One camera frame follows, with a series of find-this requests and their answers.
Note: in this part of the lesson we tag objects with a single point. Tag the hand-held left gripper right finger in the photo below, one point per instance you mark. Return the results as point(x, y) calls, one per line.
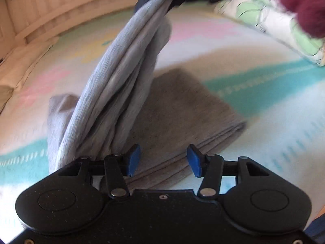
point(195, 160)

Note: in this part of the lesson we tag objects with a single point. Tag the cream pillow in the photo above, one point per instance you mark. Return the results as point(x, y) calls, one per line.
point(22, 68)

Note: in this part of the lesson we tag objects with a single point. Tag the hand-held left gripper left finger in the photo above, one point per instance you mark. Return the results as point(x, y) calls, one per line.
point(134, 160)

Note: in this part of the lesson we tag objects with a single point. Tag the grey pants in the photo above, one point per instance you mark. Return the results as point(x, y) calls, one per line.
point(157, 111)

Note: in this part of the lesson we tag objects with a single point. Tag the wooden slatted headboard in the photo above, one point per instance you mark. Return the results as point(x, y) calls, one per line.
point(63, 7)

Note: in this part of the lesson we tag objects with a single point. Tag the white green patterned pillow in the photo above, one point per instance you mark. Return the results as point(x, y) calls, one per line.
point(274, 22)

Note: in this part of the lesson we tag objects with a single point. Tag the person's right forearm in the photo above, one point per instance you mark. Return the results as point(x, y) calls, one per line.
point(299, 2)

